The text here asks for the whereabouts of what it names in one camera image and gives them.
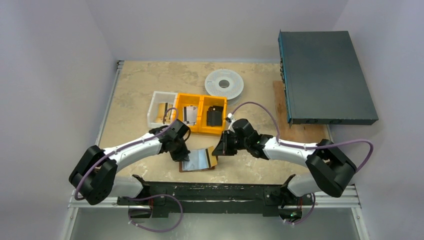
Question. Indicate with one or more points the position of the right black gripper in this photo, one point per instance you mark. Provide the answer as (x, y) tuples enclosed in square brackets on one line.
[(226, 143)]

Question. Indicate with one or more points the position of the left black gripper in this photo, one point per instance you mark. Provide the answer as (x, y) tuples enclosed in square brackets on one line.
[(182, 155)]

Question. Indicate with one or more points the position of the gold card with magnetic stripe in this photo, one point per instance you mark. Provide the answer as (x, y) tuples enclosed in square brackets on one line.
[(212, 160)]

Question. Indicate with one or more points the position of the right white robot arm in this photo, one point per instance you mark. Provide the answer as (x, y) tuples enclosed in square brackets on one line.
[(330, 170)]

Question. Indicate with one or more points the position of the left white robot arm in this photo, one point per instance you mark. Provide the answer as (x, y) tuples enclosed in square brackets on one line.
[(95, 175)]

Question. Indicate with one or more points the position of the stack of silver cards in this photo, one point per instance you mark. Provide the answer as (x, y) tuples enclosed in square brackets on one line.
[(190, 114)]

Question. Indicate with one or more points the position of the tan cards in white bin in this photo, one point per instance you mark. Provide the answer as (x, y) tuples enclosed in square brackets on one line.
[(163, 112)]

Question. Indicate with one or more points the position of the white plastic bin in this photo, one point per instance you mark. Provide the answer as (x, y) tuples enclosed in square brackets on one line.
[(158, 97)]

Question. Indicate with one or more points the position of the grey filament spool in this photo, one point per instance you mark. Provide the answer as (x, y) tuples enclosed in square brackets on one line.
[(224, 83)]

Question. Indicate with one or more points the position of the wooden board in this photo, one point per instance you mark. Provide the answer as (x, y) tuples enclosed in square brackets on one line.
[(301, 133)]

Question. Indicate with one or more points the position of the dark blue flat box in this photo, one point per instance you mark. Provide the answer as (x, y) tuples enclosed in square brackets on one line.
[(323, 80)]

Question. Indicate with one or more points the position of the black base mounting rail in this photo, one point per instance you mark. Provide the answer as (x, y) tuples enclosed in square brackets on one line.
[(268, 200)]

